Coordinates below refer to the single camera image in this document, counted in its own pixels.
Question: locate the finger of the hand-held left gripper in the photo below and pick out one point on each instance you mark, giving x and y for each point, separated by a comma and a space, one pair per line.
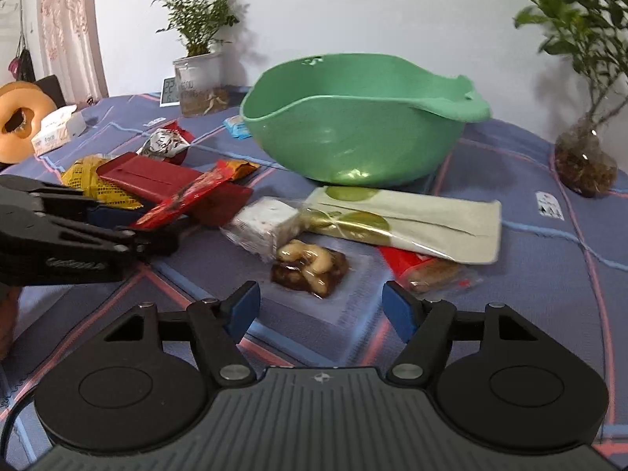
113, 217
157, 243

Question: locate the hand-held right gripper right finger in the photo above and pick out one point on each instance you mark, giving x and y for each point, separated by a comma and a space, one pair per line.
397, 309

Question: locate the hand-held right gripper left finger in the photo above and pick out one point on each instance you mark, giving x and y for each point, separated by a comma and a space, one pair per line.
245, 304

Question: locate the red biscuit packet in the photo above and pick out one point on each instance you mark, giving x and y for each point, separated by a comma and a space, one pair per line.
422, 270

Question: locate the yellow snack packet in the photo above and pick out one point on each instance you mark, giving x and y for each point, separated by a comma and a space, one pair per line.
81, 176

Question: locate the dark red snack box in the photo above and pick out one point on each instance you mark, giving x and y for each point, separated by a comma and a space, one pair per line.
147, 176

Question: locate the long red snack packet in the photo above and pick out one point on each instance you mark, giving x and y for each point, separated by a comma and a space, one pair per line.
196, 191

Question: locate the clear nut snack packet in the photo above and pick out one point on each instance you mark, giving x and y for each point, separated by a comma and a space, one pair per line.
309, 267

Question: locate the white printed snack packet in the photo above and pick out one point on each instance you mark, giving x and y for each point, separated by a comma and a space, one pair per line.
260, 223

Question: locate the red and white snack packet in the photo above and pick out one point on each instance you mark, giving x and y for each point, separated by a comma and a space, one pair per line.
164, 143

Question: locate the cream and green snack packet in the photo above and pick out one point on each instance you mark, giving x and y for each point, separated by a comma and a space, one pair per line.
431, 225

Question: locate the orange snack packet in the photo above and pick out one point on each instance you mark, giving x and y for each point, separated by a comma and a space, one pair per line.
240, 169

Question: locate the green plastic bowl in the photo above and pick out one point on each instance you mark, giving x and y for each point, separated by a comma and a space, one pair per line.
353, 147

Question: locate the person's left forearm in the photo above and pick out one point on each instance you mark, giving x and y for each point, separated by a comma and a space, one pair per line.
9, 324

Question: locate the white tissue box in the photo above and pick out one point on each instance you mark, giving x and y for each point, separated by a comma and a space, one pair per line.
56, 130

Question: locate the blue checked tablecloth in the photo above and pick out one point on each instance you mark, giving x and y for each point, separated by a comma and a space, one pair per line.
515, 304

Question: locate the small white desk clock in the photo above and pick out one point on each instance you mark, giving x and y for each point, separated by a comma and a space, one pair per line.
169, 92

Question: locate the small blue snack packet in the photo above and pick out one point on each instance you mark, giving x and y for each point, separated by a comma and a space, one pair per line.
236, 127

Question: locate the dark chair back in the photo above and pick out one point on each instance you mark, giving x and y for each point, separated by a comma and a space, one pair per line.
49, 91

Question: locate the small-leaved potted plant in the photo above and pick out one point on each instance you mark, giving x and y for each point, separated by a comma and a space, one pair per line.
196, 83

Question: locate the clothes rack with bags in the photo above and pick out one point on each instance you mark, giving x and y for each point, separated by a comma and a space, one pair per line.
19, 59

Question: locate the white printed label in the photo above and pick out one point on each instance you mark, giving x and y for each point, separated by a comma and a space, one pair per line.
549, 204

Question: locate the pink patterned curtain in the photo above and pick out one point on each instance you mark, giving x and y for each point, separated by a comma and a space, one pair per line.
68, 34

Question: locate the leafy plant in glass vase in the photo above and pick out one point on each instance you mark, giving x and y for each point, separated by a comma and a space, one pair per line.
584, 167

